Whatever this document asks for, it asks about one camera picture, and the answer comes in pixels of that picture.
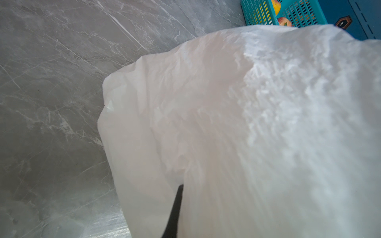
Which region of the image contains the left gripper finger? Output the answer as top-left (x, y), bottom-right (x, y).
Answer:
top-left (162, 184), bottom-right (184, 238)

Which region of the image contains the white plastic bag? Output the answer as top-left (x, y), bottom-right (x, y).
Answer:
top-left (98, 25), bottom-right (381, 238)

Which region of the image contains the teal plastic basket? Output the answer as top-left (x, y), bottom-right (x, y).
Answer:
top-left (241, 0), bottom-right (327, 28)

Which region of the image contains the yellow red mango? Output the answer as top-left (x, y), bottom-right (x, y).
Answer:
top-left (271, 0), bottom-right (281, 15)

